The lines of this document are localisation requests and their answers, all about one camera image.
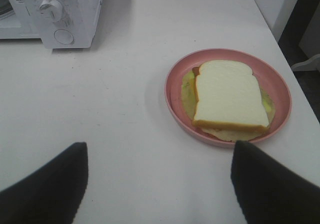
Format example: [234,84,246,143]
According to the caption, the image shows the white furniture foot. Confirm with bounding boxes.
[291,54,320,72]

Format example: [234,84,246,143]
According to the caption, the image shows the white timer knob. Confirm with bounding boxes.
[39,0,63,22]

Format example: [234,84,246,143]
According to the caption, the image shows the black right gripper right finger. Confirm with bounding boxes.
[230,141,320,224]

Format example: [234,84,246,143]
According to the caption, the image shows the round door release button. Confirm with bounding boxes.
[54,29,74,44]

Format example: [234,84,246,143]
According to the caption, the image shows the pink round plate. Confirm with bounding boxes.
[164,48,292,149]

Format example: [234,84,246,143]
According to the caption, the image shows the sandwich with lettuce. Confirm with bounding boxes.
[180,60,276,142]

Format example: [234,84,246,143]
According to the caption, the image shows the white microwave oven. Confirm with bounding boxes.
[0,0,103,49]

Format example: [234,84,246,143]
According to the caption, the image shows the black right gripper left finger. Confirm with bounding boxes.
[0,142,89,224]

